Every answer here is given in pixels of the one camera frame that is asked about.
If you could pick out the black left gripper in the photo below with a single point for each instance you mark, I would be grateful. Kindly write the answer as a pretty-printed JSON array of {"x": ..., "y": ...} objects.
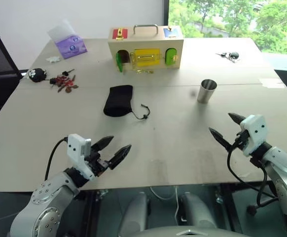
[{"x": 96, "y": 161}]

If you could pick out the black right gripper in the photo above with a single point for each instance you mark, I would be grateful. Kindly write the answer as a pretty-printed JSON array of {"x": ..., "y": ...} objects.
[{"x": 242, "y": 140}]

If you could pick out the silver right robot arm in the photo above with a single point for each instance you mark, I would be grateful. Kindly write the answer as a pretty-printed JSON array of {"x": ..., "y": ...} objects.
[{"x": 281, "y": 160}]

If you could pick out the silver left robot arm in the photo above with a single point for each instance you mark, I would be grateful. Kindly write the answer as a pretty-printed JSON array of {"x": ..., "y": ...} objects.
[{"x": 47, "y": 195}]

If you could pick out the stainless steel cup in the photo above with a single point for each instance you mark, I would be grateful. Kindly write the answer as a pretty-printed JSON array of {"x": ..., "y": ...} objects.
[{"x": 205, "y": 95}]

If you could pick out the translucent tape strip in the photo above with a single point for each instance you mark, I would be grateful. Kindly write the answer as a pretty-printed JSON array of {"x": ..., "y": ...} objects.
[{"x": 270, "y": 83}]

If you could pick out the grey left robot leg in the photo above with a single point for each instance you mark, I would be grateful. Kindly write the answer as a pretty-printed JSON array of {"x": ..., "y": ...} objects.
[{"x": 136, "y": 212}]

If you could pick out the grey robot leg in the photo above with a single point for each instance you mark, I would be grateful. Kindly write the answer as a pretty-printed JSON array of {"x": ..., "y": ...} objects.
[
  {"x": 136, "y": 212},
  {"x": 197, "y": 209}
]

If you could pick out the key bunch with black fob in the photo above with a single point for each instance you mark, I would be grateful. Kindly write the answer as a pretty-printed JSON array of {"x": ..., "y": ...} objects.
[{"x": 233, "y": 54}]

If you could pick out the red brown charm bunch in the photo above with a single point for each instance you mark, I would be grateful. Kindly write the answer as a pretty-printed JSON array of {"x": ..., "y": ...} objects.
[{"x": 65, "y": 84}]

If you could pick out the grey right robot leg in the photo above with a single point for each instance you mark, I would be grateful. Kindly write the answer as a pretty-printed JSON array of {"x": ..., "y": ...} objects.
[{"x": 197, "y": 209}]

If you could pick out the black car key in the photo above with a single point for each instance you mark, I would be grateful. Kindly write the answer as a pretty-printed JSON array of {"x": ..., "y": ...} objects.
[{"x": 65, "y": 73}]

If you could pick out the white crumpled paper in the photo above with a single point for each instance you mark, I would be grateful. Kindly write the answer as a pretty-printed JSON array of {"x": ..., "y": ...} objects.
[{"x": 52, "y": 59}]

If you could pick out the purple tissue pack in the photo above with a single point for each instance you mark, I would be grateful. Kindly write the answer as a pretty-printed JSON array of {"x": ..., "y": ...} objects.
[{"x": 72, "y": 47}]

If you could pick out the grey robot torso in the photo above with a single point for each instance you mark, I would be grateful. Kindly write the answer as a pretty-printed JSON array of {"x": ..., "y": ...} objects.
[{"x": 188, "y": 233}]

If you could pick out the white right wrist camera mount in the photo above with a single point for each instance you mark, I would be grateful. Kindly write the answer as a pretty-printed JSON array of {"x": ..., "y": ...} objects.
[{"x": 255, "y": 130}]

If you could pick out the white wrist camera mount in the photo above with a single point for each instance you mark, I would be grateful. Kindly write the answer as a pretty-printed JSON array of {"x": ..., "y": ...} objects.
[
  {"x": 255, "y": 130},
  {"x": 75, "y": 150}
]

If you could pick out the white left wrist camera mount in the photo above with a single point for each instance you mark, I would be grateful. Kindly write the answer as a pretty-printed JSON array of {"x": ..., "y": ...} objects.
[{"x": 75, "y": 150}]

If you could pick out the black window frame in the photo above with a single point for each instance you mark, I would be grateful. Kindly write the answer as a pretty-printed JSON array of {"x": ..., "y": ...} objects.
[{"x": 166, "y": 17}]

